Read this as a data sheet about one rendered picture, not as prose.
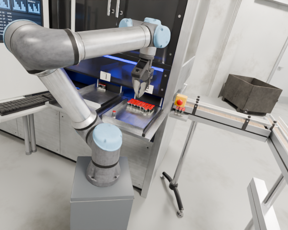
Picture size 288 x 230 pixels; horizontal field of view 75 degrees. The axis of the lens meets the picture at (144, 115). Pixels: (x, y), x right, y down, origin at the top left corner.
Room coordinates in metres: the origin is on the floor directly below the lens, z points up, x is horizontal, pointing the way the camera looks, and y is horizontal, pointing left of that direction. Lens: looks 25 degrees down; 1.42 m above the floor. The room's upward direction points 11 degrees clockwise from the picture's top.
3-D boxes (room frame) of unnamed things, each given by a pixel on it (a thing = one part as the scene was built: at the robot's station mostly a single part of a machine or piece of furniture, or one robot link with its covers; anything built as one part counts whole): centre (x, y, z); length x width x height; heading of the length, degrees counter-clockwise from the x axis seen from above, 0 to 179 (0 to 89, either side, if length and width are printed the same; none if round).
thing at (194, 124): (1.36, -0.41, 0.46); 0.09 x 0.09 x 0.77; 75
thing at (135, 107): (1.18, 0.04, 0.90); 0.18 x 0.02 x 0.05; 75
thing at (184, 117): (1.29, -0.26, 0.87); 0.14 x 0.13 x 0.02; 165
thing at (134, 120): (1.09, 0.07, 0.90); 0.34 x 0.26 x 0.04; 165
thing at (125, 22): (0.83, 0.10, 1.39); 0.11 x 0.11 x 0.08; 46
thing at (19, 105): (1.11, 0.78, 0.82); 0.40 x 0.14 x 0.02; 154
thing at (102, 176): (0.64, 0.13, 0.84); 0.15 x 0.15 x 0.10
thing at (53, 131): (1.99, 0.69, 0.44); 2.06 x 1.00 x 0.88; 75
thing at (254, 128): (1.32, -0.55, 0.92); 0.69 x 0.15 x 0.16; 75
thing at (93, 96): (1.29, 0.37, 0.90); 0.34 x 0.26 x 0.04; 165
